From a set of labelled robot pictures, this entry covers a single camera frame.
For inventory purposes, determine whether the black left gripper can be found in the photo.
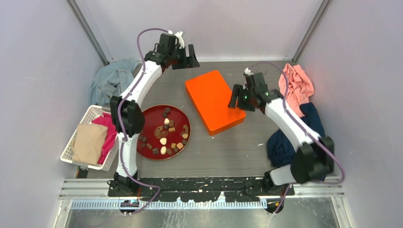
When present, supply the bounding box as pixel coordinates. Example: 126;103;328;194
170;45;200;70

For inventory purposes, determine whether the orange box lid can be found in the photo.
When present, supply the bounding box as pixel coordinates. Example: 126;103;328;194
185;70;246;136

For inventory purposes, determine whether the orange chocolate box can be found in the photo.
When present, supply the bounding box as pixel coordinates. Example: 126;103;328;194
186;86;246;136

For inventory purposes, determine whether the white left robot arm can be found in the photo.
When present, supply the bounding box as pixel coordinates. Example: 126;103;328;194
110;30;200;196

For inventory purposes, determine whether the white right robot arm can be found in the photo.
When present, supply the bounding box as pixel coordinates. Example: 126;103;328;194
228;69;334;195

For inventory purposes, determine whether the caramel rounded square chocolate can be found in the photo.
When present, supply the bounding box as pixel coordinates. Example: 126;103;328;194
176;142;184;150

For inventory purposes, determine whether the white rounded chocolate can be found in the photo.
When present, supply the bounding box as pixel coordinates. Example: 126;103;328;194
160;138;167;145

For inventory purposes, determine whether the white oval chocolate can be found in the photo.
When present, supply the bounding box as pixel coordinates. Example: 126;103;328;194
160;146;167;155

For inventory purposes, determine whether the dark square pyramid chocolate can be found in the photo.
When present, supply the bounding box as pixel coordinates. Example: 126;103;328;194
152;148;159;155

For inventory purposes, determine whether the salmon pink cloth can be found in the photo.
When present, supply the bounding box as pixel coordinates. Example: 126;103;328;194
278;64;315;117

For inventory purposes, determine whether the navy blue cloth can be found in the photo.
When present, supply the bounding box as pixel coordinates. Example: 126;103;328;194
264;98;334;185

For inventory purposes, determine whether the round red plate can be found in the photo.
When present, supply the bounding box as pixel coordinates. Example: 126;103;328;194
137;105;191;161

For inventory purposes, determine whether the light blue denim cloth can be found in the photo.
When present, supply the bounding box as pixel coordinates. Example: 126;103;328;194
88;59;138;106

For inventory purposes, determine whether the pink cloth in basket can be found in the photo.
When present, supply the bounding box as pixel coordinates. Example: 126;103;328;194
92;112;117;164

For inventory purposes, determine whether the white plastic basket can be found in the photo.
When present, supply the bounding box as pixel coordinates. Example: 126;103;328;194
60;105;118;171

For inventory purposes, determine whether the beige cloth in basket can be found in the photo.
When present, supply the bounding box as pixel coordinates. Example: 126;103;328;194
72;123;107;165

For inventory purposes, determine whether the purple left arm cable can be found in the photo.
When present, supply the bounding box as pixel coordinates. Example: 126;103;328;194
117;28;161;216

